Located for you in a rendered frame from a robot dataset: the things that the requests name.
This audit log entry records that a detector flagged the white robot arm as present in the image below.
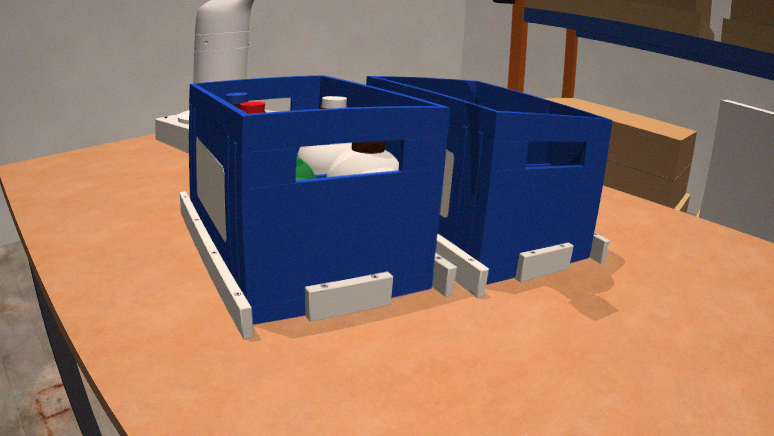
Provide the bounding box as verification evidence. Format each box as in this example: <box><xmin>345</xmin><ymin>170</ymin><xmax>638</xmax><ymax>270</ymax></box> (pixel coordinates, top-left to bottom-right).
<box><xmin>193</xmin><ymin>0</ymin><xmax>254</xmax><ymax>83</ymax></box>

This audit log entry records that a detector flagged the blue plastic crate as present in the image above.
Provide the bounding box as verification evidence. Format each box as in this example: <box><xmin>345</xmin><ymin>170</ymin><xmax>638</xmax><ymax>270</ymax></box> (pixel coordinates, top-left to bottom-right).
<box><xmin>366</xmin><ymin>76</ymin><xmax>612</xmax><ymax>285</ymax></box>
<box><xmin>189</xmin><ymin>75</ymin><xmax>450</xmax><ymax>325</ymax></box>

